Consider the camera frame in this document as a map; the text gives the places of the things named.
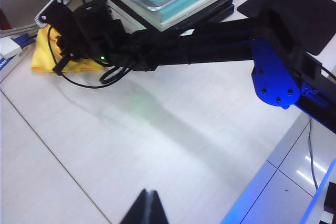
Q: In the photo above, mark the yellow microfibre rag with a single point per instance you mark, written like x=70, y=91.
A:
x=43, y=56

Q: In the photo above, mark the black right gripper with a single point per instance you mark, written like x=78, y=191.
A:
x=86, y=35

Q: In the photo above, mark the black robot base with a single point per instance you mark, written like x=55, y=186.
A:
x=330, y=200

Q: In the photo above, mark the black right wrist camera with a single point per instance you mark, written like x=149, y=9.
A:
x=90, y=11

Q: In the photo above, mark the black mouse pad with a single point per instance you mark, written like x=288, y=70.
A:
x=309, y=3

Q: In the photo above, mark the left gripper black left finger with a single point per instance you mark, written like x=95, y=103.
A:
x=137, y=213

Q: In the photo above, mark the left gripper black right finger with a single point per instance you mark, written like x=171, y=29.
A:
x=157, y=213

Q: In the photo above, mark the blue and white carton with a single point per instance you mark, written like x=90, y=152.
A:
x=10, y=66

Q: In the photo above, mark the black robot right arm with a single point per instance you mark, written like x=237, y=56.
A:
x=210, y=43

